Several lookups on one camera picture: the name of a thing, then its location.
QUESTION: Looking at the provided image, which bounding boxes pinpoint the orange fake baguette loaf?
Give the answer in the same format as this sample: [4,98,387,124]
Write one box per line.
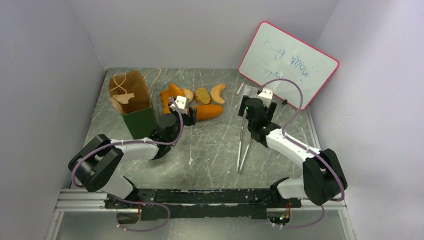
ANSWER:
[193,104,223,121]

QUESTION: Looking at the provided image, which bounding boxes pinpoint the white ruler package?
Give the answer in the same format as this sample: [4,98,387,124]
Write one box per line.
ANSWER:
[237,84,258,109]

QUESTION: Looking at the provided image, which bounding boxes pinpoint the round tan fake bun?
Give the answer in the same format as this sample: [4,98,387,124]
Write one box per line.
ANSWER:
[182,88,194,103]

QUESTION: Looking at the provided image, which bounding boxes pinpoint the tan fake croissant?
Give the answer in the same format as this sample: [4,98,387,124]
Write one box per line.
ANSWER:
[210,83,226,105]

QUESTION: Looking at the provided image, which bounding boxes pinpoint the orange fake bread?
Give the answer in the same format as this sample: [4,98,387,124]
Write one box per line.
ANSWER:
[159,89,171,115]

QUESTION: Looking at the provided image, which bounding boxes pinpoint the silver metal tongs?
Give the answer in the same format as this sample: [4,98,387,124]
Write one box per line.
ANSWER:
[236,115,251,174]

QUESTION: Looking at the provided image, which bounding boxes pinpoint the green paper bag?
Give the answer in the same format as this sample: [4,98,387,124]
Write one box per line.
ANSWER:
[108,70,157,140]

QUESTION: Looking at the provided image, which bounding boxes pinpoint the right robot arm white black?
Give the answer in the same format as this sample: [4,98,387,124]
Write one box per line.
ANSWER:
[238,95,348,207]

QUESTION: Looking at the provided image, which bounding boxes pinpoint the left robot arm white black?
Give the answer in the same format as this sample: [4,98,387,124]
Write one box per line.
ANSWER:
[68,103,197,208]

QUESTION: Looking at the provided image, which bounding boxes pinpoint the white pink marker pen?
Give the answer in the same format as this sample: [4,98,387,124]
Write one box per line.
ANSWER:
[235,82,245,96]

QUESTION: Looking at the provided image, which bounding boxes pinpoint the pink framed whiteboard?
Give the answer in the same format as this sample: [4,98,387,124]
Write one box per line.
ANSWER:
[238,21,340,110]

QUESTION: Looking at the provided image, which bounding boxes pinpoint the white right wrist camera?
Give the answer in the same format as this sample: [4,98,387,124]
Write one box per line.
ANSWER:
[256,87,274,108]

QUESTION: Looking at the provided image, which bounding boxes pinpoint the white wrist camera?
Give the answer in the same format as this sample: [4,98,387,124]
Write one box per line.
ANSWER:
[170,95,189,115]
[256,87,274,108]

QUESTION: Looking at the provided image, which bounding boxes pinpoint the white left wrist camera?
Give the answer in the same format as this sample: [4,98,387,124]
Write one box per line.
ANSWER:
[170,95,189,115]

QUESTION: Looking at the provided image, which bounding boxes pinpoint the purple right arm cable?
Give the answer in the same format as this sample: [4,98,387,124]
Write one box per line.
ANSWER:
[256,78,346,230]

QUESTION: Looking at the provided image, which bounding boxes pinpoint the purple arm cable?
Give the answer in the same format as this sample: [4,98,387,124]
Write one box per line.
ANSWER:
[256,78,346,230]
[70,96,185,233]

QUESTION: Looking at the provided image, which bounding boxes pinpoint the aluminium side rail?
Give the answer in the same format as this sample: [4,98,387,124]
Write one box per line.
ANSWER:
[305,107,322,150]

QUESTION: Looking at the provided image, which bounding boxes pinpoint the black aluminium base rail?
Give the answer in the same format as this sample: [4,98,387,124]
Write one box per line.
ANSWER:
[54,187,347,222]

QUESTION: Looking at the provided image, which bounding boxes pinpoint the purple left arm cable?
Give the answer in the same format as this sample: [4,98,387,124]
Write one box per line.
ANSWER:
[70,96,185,233]

